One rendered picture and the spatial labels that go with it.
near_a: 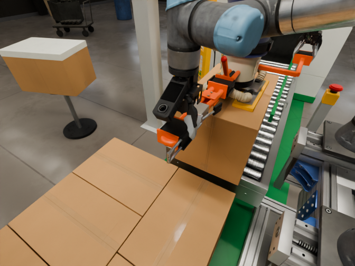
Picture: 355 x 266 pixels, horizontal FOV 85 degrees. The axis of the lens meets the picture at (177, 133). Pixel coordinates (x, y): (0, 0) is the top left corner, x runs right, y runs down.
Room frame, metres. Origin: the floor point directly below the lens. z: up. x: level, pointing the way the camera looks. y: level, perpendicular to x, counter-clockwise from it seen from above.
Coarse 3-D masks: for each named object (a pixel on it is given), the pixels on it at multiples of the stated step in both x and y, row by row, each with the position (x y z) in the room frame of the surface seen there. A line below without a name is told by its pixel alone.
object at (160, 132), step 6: (174, 120) 0.47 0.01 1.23; (180, 120) 0.47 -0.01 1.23; (162, 126) 0.44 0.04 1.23; (168, 126) 0.44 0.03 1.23; (174, 126) 0.44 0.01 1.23; (180, 126) 0.44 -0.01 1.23; (186, 126) 0.44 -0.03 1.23; (162, 132) 0.41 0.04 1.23; (168, 132) 0.41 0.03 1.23; (174, 132) 0.41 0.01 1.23; (180, 132) 0.41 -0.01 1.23; (168, 138) 0.40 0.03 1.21; (174, 138) 0.39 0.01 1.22
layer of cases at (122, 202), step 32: (96, 160) 0.89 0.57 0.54; (128, 160) 0.89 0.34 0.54; (160, 160) 0.89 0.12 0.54; (64, 192) 0.64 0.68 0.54; (96, 192) 0.64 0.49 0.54; (128, 192) 0.64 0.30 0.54; (160, 192) 0.64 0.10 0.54; (192, 192) 0.64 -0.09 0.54; (224, 192) 0.64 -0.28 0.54; (32, 224) 0.45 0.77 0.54; (64, 224) 0.45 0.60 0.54; (96, 224) 0.45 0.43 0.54; (128, 224) 0.45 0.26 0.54; (160, 224) 0.45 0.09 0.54; (192, 224) 0.45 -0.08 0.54; (224, 224) 0.55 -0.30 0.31; (0, 256) 0.30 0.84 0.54; (32, 256) 0.30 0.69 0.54; (64, 256) 0.30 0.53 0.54; (96, 256) 0.30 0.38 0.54; (128, 256) 0.30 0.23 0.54; (160, 256) 0.30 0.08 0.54; (192, 256) 0.30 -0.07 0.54
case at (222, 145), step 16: (272, 80) 1.06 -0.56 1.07; (176, 112) 0.79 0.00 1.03; (224, 112) 0.73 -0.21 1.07; (240, 112) 0.73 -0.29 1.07; (256, 112) 0.73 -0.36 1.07; (208, 128) 0.71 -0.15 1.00; (224, 128) 0.67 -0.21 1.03; (240, 128) 0.64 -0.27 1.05; (256, 128) 0.61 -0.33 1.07; (192, 144) 0.74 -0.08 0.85; (208, 144) 0.70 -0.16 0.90; (224, 144) 0.66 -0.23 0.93; (240, 144) 0.63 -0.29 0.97; (192, 160) 0.74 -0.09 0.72; (208, 160) 0.69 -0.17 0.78; (224, 160) 0.65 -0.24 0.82; (240, 160) 0.61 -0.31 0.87; (224, 176) 0.64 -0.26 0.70; (240, 176) 0.60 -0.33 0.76
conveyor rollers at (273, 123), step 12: (264, 60) 2.75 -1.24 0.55; (276, 84) 2.06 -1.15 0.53; (288, 84) 2.01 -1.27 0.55; (276, 96) 1.80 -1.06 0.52; (264, 120) 1.35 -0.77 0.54; (276, 120) 1.38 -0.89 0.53; (264, 132) 1.19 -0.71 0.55; (264, 144) 1.08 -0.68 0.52; (252, 156) 0.95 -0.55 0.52; (264, 156) 0.93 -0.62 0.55
